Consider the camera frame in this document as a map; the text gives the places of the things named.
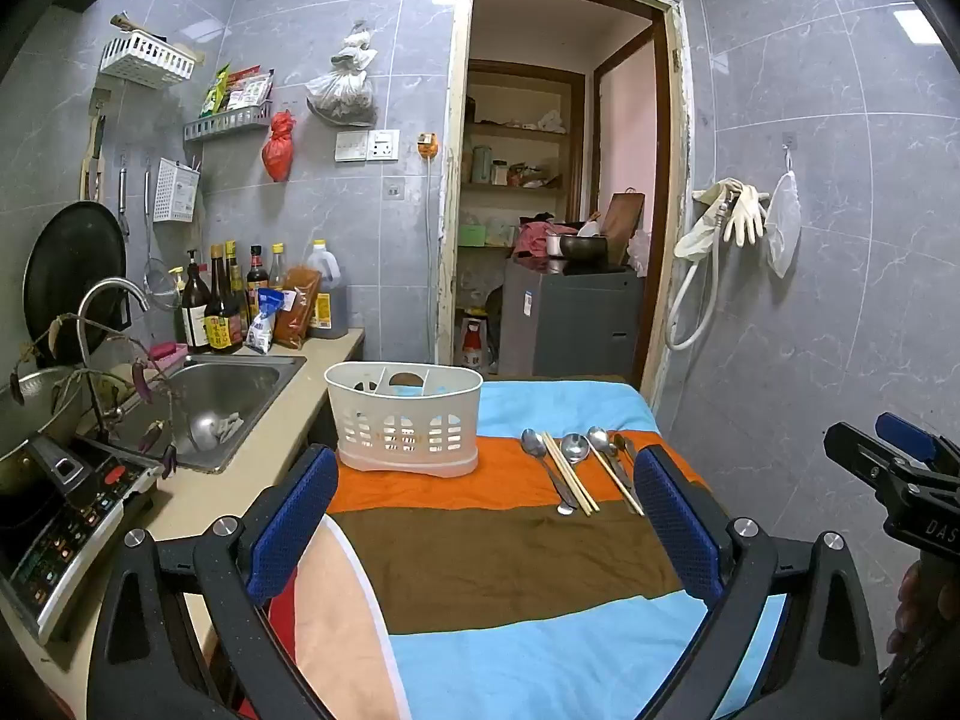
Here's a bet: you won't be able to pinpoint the pink cloth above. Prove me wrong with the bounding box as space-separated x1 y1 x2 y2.
513 218 560 258

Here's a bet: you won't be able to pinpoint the wooden shelving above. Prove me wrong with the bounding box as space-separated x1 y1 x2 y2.
457 58 587 316

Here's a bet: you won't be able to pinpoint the induction cooker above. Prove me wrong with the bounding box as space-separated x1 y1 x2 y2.
0 431 163 647

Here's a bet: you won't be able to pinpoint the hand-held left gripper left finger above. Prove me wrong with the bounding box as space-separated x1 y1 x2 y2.
86 444 340 720

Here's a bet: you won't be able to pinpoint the black round pan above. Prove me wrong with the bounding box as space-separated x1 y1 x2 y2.
22 200 129 370

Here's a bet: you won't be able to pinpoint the white mesh bag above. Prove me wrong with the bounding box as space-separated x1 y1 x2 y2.
764 170 803 279

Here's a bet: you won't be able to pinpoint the white hose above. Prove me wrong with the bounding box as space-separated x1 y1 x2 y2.
665 193 734 352

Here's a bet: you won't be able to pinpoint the wooden chopstick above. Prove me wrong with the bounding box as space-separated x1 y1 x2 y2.
541 432 593 517
598 450 647 515
591 450 642 517
547 431 602 515

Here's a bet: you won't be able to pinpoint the white rubber glove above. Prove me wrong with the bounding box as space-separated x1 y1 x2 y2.
723 181 770 248
673 178 733 264

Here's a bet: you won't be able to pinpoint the white wall utensil holder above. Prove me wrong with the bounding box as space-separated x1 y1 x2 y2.
153 158 203 224

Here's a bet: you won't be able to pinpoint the blue and white bag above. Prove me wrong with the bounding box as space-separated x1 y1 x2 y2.
245 288 298 356

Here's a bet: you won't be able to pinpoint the dark bottle red cap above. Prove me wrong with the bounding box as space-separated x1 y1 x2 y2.
246 244 270 316

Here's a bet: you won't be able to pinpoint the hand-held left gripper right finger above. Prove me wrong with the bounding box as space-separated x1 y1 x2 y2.
634 445 883 720

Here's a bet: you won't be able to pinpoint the metal bowl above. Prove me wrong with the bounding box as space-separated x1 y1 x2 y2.
559 234 609 263

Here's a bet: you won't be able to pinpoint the dark pump bottle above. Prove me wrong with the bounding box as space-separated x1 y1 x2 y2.
175 250 212 350

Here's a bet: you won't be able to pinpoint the steel ladle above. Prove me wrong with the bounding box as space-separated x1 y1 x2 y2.
187 409 245 455

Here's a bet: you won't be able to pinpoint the green snack packet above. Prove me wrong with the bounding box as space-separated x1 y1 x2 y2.
200 66 234 119

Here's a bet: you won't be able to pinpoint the red seasoning packets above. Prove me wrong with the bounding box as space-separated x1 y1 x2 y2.
225 68 273 113

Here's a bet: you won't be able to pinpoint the steel sink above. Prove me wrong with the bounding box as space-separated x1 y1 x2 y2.
105 352 308 475

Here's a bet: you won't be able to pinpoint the wooden cutting board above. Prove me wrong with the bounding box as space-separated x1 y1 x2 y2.
599 192 647 268

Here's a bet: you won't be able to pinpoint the grey cabinet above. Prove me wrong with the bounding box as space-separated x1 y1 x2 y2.
498 255 647 380

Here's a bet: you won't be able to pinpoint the soy sauce bottle yellow label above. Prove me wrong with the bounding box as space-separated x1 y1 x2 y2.
204 244 245 354

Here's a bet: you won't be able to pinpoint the large oil jug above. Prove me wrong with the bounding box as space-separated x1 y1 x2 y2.
303 239 350 341

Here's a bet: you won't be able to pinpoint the person's right hand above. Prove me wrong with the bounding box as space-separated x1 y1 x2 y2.
887 561 947 662

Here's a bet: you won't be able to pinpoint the white cable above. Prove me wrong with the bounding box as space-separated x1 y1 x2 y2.
423 157 437 362

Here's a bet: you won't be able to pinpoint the purple leaf plant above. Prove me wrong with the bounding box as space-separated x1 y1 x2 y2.
10 313 182 481

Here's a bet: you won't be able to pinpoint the curved steel faucet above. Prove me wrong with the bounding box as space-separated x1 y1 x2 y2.
76 277 152 370

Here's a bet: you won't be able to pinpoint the orange spice packet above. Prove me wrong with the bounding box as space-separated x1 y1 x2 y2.
273 264 324 350

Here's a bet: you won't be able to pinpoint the clear hanging plastic bag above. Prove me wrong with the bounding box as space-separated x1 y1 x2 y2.
305 20 379 128

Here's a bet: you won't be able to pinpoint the steel pot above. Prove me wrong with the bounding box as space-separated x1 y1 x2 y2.
0 367 85 496

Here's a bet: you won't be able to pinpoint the dark bottle yellow cap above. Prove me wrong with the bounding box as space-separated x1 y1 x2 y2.
224 240 250 316

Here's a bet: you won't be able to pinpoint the white wall basket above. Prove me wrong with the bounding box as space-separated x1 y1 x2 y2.
99 31 198 88

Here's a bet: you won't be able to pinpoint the door frame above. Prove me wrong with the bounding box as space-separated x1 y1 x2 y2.
430 0 689 412

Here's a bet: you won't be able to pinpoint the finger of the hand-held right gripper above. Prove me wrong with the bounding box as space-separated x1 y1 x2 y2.
823 421 905 500
874 412 944 467

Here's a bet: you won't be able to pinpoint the striped blanket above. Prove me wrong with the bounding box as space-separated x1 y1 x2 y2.
283 379 797 720

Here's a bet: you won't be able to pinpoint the red and white bottle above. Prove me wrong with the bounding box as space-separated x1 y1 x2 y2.
460 312 493 373

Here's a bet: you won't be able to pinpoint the grey wall shelf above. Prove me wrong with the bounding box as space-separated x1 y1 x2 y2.
183 106 273 143

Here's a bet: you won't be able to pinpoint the wooden tongs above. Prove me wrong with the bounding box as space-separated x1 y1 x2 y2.
79 88 111 205

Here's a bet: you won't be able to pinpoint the white plastic utensil basket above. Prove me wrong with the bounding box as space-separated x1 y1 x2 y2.
324 361 484 478

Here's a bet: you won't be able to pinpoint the long steel spoon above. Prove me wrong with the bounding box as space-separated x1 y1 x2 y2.
586 426 646 517
521 429 575 517

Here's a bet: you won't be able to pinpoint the red plastic bag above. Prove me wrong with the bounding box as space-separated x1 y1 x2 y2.
260 110 296 183

